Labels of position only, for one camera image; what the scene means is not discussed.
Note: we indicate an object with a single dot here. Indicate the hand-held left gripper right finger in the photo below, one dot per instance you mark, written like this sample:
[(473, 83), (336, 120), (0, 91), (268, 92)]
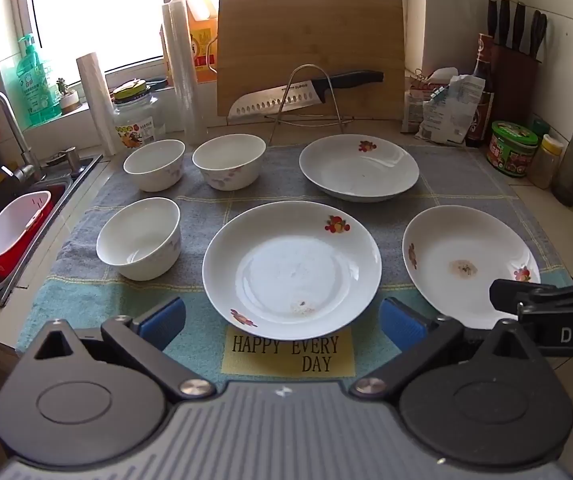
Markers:
[(401, 327)]

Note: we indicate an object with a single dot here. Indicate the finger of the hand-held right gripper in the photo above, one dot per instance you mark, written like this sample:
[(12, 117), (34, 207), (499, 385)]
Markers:
[(516, 292)]

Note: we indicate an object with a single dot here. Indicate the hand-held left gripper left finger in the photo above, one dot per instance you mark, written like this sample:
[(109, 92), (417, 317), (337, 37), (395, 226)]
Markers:
[(164, 317)]

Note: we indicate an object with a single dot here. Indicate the white floral plate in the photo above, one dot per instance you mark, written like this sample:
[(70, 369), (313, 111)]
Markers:
[(291, 270), (359, 167), (466, 260)]

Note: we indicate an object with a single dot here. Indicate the white floral bowl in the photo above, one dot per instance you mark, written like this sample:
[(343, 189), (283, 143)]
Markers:
[(229, 161), (139, 237), (154, 165)]

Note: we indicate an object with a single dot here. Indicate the yellow lidded spice jar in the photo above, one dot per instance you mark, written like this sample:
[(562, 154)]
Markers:
[(546, 165)]

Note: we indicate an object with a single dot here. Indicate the green lidded sauce jar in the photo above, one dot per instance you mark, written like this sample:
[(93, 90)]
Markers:
[(511, 155)]

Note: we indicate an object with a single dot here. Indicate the green capped small bottle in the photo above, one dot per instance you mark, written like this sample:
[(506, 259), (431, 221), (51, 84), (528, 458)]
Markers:
[(540, 126)]

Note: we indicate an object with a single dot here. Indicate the red wash basin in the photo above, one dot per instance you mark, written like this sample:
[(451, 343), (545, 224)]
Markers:
[(21, 252)]

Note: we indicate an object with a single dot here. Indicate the white colander basket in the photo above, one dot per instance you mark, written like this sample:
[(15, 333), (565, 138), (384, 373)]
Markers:
[(11, 225)]

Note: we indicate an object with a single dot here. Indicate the grey checked cloth mat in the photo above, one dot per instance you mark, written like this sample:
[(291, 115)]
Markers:
[(286, 185)]

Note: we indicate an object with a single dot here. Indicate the dark sauce bottle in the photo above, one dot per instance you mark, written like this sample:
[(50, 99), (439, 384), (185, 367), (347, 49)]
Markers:
[(481, 110)]

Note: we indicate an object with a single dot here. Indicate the metal sink knob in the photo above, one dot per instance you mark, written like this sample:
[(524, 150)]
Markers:
[(71, 155)]

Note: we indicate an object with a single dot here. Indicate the metal drain strainer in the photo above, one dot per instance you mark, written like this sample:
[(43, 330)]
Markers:
[(55, 159)]

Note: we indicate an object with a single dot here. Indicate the dark red knife block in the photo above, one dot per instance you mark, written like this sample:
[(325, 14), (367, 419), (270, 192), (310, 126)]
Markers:
[(514, 85)]

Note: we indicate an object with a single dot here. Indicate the white printed bag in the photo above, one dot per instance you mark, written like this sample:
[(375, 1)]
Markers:
[(451, 110)]

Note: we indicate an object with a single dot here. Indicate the glass jar with green lid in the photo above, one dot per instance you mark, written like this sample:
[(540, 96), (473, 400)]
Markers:
[(134, 125)]

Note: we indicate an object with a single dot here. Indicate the red printed bag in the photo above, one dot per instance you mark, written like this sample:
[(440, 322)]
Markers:
[(411, 105)]

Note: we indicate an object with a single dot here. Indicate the white paper roll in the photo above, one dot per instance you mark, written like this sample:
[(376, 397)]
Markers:
[(97, 105)]

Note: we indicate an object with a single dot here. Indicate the metal faucet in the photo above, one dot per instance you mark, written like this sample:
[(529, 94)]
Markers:
[(16, 135)]

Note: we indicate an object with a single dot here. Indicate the black binder clip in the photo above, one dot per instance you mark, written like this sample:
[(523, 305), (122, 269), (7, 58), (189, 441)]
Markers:
[(420, 78)]

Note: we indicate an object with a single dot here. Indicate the dark lidded container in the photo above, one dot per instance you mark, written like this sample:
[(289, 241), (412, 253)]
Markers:
[(155, 80)]

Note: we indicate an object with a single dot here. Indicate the small potted plant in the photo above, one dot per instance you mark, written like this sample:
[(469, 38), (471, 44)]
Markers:
[(69, 100)]

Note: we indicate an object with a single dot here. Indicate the thick plastic wrap roll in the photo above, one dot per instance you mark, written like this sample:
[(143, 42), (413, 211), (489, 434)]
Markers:
[(184, 75)]

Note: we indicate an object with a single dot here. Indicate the green dish soap bottle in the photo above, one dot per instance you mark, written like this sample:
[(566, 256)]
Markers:
[(36, 90)]

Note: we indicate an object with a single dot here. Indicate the orange cooking wine jug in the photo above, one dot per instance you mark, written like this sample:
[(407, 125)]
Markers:
[(201, 35)]

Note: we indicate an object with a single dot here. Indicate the bamboo cutting board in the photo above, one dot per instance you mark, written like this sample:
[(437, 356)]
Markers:
[(316, 35)]

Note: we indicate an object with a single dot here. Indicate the window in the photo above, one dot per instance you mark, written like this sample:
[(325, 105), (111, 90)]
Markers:
[(116, 10)]

